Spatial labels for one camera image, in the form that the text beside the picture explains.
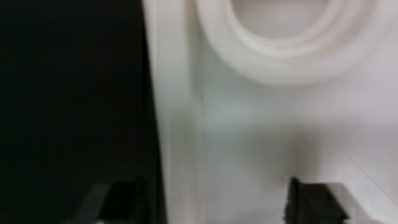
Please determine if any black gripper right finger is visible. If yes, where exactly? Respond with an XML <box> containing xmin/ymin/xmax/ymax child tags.
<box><xmin>284</xmin><ymin>178</ymin><xmax>348</xmax><ymax>224</ymax></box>

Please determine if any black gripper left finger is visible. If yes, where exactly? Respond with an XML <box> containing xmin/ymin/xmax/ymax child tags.
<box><xmin>72</xmin><ymin>176</ymin><xmax>152</xmax><ymax>224</ymax></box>

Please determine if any white square table top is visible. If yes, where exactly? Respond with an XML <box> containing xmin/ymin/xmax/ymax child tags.
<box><xmin>143</xmin><ymin>0</ymin><xmax>398</xmax><ymax>224</ymax></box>

